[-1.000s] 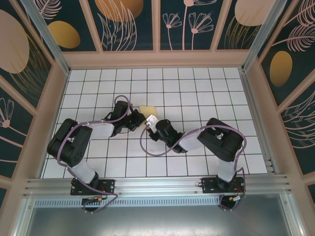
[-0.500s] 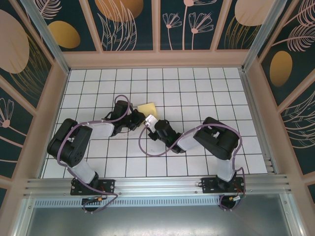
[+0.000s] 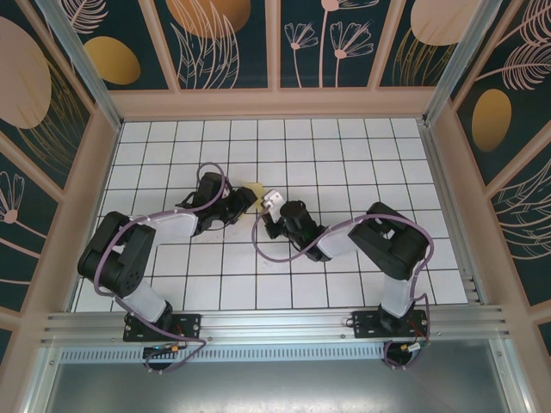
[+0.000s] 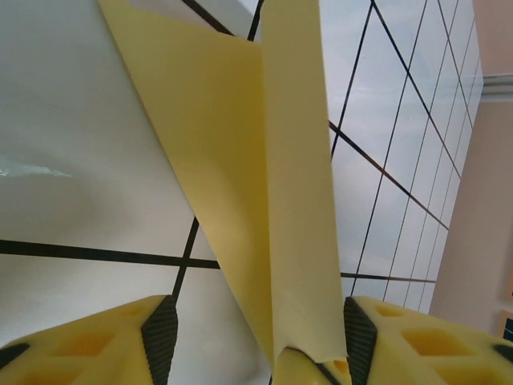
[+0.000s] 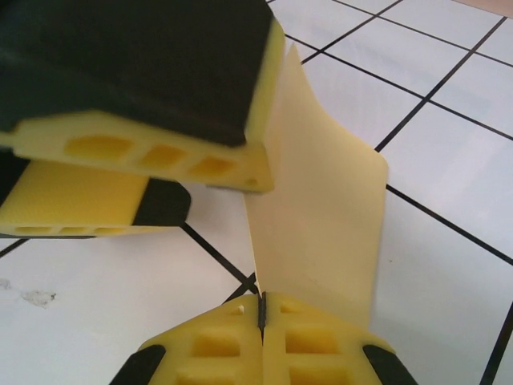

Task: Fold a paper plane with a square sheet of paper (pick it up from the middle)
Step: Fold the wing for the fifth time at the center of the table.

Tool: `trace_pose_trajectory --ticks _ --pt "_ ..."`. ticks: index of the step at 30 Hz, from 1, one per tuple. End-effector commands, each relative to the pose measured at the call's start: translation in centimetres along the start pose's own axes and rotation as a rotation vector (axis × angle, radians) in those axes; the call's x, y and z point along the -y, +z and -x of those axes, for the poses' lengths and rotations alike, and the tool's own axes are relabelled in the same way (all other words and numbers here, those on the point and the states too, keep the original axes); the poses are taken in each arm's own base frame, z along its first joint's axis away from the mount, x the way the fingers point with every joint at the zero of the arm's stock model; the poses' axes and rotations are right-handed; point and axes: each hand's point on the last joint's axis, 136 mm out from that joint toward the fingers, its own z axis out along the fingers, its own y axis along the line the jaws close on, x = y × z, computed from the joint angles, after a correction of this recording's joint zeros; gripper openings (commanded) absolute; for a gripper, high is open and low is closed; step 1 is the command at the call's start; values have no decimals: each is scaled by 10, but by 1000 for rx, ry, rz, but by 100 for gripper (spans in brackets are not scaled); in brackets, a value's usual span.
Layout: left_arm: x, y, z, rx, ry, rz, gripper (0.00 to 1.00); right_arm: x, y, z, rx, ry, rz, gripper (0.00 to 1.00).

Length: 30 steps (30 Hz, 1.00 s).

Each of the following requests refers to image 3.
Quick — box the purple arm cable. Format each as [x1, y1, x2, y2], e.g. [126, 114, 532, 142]
[251, 201, 435, 371]
[93, 161, 234, 376]

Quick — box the aluminium frame post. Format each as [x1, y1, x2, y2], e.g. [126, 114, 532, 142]
[423, 0, 516, 126]
[34, 0, 126, 133]

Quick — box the slotted grey cable duct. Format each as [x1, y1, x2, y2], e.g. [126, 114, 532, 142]
[59, 342, 431, 363]

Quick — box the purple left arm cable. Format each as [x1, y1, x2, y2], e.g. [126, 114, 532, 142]
[93, 161, 234, 376]

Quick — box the aluminium mounting rail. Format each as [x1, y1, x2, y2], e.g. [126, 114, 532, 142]
[40, 304, 511, 345]

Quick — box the grey metal sheet panel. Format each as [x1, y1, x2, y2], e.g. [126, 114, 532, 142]
[25, 339, 530, 413]

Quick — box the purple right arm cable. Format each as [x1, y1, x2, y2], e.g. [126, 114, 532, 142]
[251, 201, 435, 371]

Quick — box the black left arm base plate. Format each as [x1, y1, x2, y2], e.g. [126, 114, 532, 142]
[122, 312, 203, 344]

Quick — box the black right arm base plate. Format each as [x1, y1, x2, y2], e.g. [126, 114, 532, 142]
[351, 309, 431, 341]

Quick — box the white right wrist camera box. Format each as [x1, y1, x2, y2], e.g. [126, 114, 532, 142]
[262, 188, 285, 213]

